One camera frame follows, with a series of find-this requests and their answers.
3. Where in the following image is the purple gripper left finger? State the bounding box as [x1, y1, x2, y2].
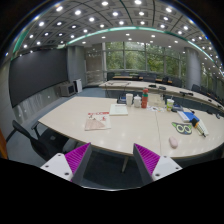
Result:
[42, 143, 92, 185]

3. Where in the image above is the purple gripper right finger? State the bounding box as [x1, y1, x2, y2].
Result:
[133, 144, 182, 185]

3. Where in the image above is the black office chair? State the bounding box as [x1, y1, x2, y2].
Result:
[7, 120, 78, 164]

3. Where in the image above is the red and white magazine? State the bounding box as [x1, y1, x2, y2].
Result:
[85, 112, 111, 131]

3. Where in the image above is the blue and white book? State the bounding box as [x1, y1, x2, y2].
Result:
[178, 111, 199, 123]

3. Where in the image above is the black and yellow marker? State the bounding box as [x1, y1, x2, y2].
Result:
[191, 118, 206, 137]

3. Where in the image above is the green cup with straw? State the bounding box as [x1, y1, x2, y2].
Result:
[166, 97, 174, 111]

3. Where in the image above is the white lidded jar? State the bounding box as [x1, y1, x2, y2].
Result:
[134, 95, 141, 108]

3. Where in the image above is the white paper cup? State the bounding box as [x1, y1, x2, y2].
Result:
[126, 93, 133, 106]

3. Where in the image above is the grey box monitor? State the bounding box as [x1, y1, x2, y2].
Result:
[59, 83, 76, 97]

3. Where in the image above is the white cabinet unit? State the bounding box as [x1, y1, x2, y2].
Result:
[73, 79, 82, 93]

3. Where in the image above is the large dark wall screen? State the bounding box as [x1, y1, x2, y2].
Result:
[9, 49, 68, 107]

